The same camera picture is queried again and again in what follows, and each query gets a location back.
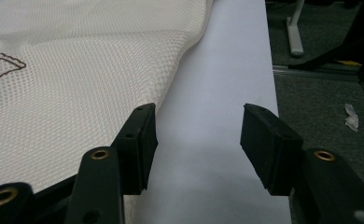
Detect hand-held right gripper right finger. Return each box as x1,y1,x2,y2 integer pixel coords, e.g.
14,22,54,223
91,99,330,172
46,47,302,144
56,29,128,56
239,103,304,197

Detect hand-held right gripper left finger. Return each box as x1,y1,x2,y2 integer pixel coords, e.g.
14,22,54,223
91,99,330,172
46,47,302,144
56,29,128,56
111,103,159,196

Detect cream mesh laundry bag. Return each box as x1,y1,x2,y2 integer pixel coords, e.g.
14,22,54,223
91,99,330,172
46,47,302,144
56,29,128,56
0,0,216,224

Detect crumpled clear plastic scrap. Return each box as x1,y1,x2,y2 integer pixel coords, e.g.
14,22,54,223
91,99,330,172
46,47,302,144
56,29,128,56
343,103,360,133

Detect yellow floor tape piece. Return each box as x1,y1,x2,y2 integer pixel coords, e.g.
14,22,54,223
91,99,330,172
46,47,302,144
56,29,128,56
336,59,363,67

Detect black stand with legs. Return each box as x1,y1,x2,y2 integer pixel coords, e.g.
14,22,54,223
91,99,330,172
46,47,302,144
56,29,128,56
287,0,364,84

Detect metal floor rail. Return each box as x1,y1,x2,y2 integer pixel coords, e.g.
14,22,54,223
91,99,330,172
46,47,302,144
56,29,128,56
272,64,364,110

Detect white desk frame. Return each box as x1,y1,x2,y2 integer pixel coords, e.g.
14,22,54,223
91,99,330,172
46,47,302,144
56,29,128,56
285,0,306,58

